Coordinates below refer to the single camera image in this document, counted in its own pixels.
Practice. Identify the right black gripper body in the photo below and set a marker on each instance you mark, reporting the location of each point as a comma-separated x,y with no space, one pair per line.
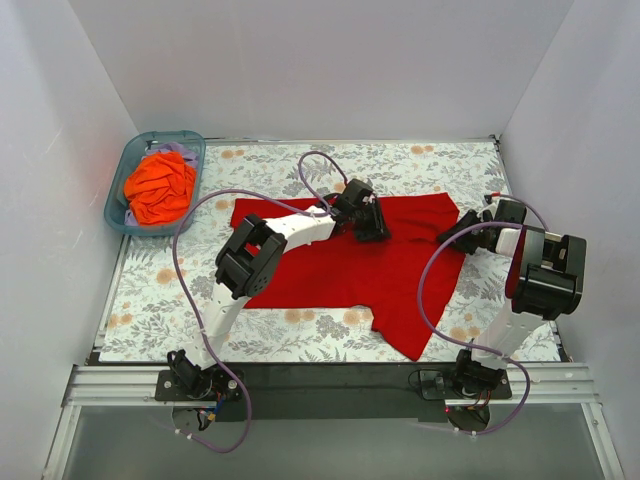
463,230

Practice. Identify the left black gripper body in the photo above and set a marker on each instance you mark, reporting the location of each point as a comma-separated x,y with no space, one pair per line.
372,223

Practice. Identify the red t shirt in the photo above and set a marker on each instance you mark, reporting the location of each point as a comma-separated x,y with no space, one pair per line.
383,276

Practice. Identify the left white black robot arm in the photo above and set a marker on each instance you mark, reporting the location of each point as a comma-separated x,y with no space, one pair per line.
245,266

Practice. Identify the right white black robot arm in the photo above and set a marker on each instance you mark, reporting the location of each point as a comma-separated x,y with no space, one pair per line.
544,281

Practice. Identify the orange t shirt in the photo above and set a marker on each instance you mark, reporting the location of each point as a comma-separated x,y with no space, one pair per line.
160,187

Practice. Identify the teal plastic bin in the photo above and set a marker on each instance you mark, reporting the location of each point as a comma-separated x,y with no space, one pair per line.
156,181

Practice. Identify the floral table mat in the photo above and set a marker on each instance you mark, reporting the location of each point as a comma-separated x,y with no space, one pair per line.
149,313

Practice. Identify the aluminium frame rail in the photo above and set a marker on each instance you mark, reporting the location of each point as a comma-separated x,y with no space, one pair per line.
138,385

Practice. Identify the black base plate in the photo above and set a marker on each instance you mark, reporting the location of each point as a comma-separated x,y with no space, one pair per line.
325,391

